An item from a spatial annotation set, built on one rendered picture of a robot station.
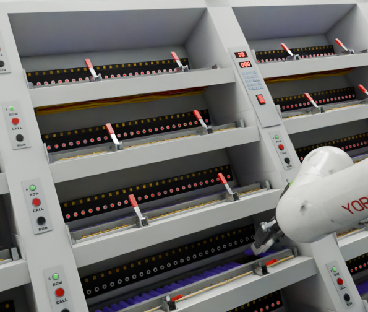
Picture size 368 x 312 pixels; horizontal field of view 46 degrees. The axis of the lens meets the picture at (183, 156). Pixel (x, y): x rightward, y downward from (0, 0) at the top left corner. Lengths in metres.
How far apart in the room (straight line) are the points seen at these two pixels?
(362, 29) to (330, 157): 1.07
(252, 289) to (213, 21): 0.82
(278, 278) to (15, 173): 0.69
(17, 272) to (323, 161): 0.66
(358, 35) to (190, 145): 0.99
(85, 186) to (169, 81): 0.38
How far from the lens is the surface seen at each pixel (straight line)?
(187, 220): 1.09
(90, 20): 1.35
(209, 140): 1.21
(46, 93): 1.14
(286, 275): 1.20
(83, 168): 1.07
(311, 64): 1.58
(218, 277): 1.15
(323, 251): 1.28
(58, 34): 1.37
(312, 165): 0.90
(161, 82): 1.24
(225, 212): 1.15
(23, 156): 1.05
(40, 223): 1.00
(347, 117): 1.56
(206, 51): 1.49
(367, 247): 1.40
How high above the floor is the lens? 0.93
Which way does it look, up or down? 16 degrees up
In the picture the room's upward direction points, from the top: 20 degrees counter-clockwise
